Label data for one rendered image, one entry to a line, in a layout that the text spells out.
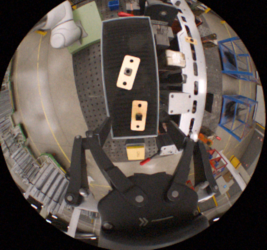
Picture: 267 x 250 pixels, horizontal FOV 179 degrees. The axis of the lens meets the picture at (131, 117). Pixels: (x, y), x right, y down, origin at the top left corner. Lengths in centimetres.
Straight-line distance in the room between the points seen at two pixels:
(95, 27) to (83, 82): 49
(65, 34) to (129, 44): 44
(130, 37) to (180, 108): 28
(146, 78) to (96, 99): 59
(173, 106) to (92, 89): 63
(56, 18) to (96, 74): 55
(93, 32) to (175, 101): 75
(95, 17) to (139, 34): 58
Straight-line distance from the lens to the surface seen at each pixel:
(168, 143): 48
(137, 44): 24
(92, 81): 77
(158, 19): 41
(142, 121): 24
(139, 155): 32
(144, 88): 22
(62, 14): 65
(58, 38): 60
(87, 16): 82
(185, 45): 52
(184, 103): 33
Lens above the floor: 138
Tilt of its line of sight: 69 degrees down
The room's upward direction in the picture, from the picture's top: 178 degrees counter-clockwise
